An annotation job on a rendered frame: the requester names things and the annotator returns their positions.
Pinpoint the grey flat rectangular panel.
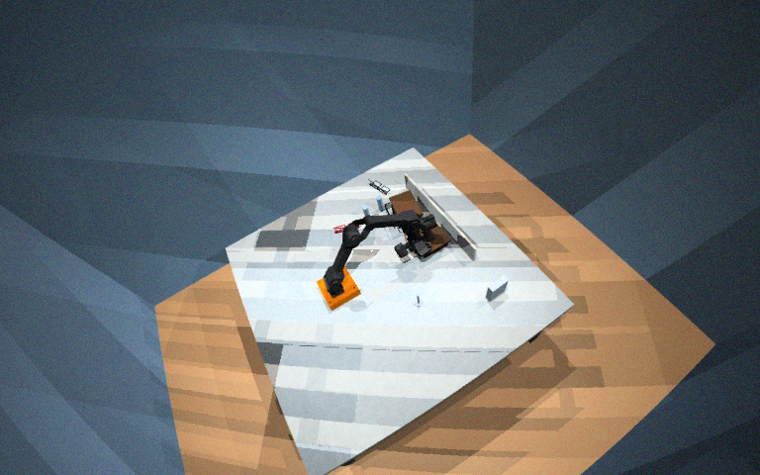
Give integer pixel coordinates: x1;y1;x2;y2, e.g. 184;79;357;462
405;173;477;261

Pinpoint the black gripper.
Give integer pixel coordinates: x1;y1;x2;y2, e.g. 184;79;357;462
394;230;435;258

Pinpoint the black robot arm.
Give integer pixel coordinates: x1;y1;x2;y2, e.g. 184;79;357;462
323;210;437;298

